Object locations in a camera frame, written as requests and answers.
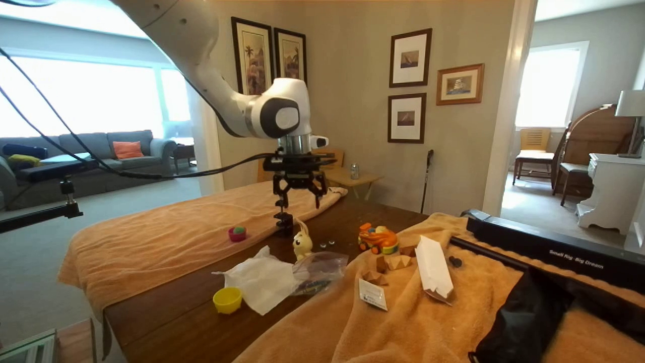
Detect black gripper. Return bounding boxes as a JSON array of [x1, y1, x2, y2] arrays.
[[261, 153, 336, 214]]

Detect pale yellow bunny doll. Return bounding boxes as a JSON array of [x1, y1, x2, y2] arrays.
[[292, 218, 312, 260]]

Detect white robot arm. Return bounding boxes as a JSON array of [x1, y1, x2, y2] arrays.
[[110, 0, 326, 207]]

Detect black table clamp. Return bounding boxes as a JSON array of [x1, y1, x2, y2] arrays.
[[275, 211, 294, 238]]

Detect clear zip plastic bag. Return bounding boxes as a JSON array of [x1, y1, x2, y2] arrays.
[[292, 252, 349, 297]]

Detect orange toy car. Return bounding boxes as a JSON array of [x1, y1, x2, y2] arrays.
[[356, 222, 399, 254]]

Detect white crumpled cloth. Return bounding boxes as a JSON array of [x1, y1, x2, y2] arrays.
[[221, 247, 297, 316]]

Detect wooden block pieces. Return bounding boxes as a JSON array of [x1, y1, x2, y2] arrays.
[[360, 249, 415, 286]]

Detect white small paper packet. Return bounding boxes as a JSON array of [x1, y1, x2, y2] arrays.
[[358, 280, 387, 311]]

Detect yellow small cup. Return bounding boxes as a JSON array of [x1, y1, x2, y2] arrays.
[[211, 286, 243, 314]]

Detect lower small black-framed picture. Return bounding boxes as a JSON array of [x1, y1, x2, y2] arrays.
[[387, 93, 424, 143]]

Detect small black-framed picture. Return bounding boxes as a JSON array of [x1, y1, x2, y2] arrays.
[[388, 29, 432, 86], [387, 93, 424, 143]]

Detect black walking cane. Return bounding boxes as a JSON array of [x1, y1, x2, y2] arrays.
[[419, 149, 432, 214]]

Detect tall right black-framed picture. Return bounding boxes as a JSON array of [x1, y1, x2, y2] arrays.
[[273, 29, 307, 80]]

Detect tall black-framed picture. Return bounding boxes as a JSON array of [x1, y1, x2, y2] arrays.
[[231, 17, 273, 94], [273, 29, 307, 80]]

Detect tall left black-framed picture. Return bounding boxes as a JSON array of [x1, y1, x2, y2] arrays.
[[231, 17, 273, 94]]

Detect tan towel far side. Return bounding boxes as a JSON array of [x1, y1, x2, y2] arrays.
[[234, 214, 645, 363]]

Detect tan towel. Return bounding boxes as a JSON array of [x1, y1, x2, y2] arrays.
[[57, 177, 350, 318], [234, 214, 645, 363]]

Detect upper small black-framed picture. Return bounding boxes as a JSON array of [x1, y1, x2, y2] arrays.
[[388, 29, 432, 86]]

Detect orange cushion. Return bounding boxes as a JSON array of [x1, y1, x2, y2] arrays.
[[113, 142, 142, 160]]

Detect tan towel near side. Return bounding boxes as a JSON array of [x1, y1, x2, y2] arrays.
[[57, 177, 350, 318]]

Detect black bag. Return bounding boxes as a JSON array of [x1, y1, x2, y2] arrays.
[[467, 268, 645, 363]]

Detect grey sofa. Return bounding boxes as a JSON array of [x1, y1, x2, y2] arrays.
[[0, 129, 175, 210]]

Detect long black case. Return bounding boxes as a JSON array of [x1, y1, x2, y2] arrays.
[[465, 210, 645, 293]]

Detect wooden chair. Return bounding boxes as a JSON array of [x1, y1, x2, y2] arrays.
[[552, 102, 634, 201]]

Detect white desk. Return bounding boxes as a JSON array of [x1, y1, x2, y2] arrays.
[[576, 153, 645, 235]]

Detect framed picture wood frame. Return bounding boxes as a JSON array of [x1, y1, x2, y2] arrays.
[[435, 64, 485, 106]]

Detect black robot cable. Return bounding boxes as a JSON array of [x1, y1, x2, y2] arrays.
[[0, 46, 277, 181]]

